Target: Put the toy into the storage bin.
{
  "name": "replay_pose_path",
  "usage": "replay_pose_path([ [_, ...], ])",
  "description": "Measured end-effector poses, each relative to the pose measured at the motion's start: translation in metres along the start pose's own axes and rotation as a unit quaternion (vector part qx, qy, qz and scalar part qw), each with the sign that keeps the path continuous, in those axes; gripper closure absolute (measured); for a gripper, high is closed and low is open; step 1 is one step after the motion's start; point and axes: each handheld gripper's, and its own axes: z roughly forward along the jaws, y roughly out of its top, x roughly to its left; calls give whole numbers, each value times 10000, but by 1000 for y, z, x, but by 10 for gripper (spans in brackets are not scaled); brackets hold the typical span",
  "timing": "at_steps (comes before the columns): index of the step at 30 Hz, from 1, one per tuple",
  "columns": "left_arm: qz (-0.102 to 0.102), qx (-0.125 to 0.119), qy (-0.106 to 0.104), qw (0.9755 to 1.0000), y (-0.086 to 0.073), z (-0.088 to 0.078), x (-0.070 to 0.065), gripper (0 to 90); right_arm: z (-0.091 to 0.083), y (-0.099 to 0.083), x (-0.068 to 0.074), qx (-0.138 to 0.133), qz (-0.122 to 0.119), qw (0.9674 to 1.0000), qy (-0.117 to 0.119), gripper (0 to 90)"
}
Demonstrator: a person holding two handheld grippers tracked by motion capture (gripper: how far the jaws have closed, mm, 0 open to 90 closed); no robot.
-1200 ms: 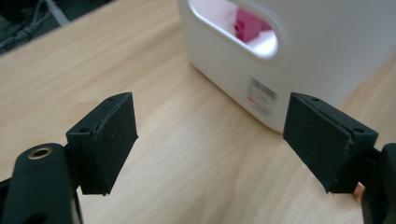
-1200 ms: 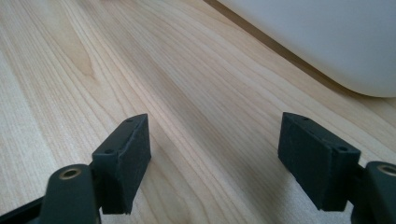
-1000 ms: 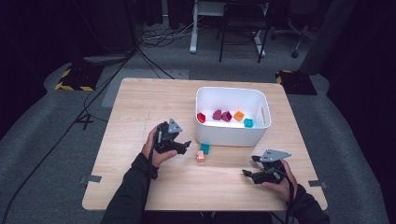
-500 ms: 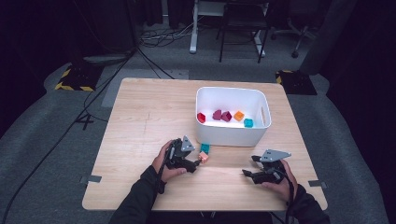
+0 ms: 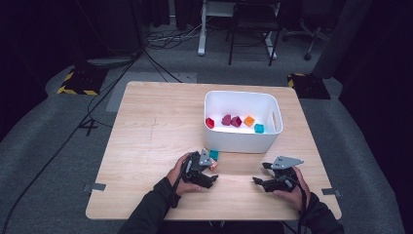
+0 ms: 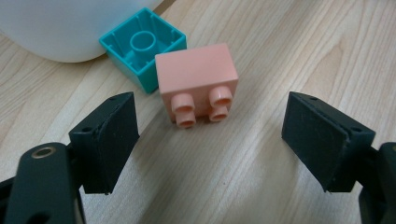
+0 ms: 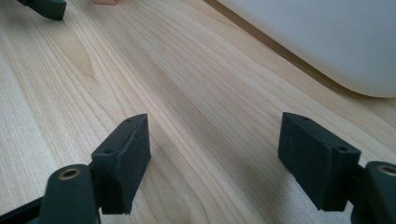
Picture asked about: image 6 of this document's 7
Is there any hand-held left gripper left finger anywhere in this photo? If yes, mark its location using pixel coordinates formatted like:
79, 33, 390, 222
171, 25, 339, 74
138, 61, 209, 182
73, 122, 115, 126
68, 91, 140, 195

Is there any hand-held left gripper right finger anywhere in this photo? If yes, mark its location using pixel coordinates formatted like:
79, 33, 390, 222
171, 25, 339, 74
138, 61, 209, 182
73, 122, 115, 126
281, 91, 376, 193

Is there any teal building block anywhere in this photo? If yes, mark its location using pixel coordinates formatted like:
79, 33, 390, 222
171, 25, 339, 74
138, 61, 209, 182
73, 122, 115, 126
98, 7, 188, 95

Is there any pink building block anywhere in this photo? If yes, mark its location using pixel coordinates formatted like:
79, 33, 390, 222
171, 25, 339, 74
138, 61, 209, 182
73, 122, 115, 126
154, 42, 240, 130

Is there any white plastic bin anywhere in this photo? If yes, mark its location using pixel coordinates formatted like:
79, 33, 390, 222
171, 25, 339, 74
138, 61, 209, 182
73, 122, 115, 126
0, 0, 166, 63

